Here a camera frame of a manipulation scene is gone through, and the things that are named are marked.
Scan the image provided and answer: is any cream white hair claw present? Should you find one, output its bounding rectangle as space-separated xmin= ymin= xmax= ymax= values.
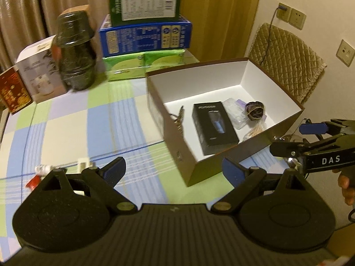
xmin=74 ymin=157 xmax=96 ymax=196

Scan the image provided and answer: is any dark velvet scrunchie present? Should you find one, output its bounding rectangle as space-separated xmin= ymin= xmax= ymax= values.
xmin=245 ymin=101 xmax=265 ymax=121

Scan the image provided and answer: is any black Flyco shaver box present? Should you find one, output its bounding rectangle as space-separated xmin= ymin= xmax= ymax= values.
xmin=192 ymin=102 xmax=239 ymax=156

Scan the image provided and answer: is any clear floss pick box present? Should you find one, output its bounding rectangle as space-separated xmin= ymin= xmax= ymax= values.
xmin=222 ymin=98 xmax=249 ymax=130

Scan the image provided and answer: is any purple cosmetic tube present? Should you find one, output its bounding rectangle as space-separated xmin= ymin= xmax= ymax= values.
xmin=236 ymin=99 xmax=246 ymax=111

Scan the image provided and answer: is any leopard pattern hair claw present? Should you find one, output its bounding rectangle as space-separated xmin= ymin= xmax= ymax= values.
xmin=170 ymin=106 xmax=185 ymax=136

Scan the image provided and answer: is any bag of cotton swabs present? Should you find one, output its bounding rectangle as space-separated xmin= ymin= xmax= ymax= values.
xmin=243 ymin=121 xmax=266 ymax=141

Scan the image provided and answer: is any person right hand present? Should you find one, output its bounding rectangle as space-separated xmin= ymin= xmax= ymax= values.
xmin=332 ymin=169 xmax=354 ymax=205

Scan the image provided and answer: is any checkered tablecloth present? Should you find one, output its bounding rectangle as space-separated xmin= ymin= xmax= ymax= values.
xmin=0 ymin=71 xmax=290 ymax=261

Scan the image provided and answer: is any brown cardboard storage box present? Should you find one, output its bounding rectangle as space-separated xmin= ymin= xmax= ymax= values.
xmin=146 ymin=58 xmax=303 ymax=186

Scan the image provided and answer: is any quilted chair cushion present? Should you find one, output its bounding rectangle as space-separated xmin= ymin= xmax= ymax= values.
xmin=248 ymin=23 xmax=327 ymax=104

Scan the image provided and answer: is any left green tissue pack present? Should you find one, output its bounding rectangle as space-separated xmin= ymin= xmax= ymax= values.
xmin=102 ymin=52 xmax=146 ymax=81

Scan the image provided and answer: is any green tissue pack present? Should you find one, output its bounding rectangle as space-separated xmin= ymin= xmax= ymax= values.
xmin=144 ymin=49 xmax=185 ymax=68
xmin=102 ymin=52 xmax=146 ymax=81

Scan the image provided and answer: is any red gift envelope box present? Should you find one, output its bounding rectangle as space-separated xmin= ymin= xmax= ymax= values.
xmin=0 ymin=65 xmax=33 ymax=114

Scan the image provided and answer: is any dark green plastic jar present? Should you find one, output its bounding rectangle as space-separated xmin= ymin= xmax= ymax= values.
xmin=53 ymin=10 xmax=97 ymax=91

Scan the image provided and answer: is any right green tissue pack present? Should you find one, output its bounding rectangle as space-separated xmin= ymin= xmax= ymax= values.
xmin=144 ymin=49 xmax=185 ymax=68

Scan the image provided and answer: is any white humidifier box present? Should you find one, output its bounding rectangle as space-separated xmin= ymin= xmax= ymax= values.
xmin=16 ymin=36 xmax=67 ymax=103

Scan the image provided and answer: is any blue product box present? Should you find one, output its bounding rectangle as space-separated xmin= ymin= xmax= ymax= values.
xmin=99 ymin=15 xmax=193 ymax=57

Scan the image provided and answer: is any green white product box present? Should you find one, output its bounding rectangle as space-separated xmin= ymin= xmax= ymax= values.
xmin=108 ymin=0 xmax=181 ymax=26

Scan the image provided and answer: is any wall power outlet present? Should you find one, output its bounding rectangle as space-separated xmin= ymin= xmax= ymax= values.
xmin=276 ymin=3 xmax=306 ymax=30

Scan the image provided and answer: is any black power cable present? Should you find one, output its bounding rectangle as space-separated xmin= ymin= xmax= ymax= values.
xmin=259 ymin=5 xmax=290 ymax=67

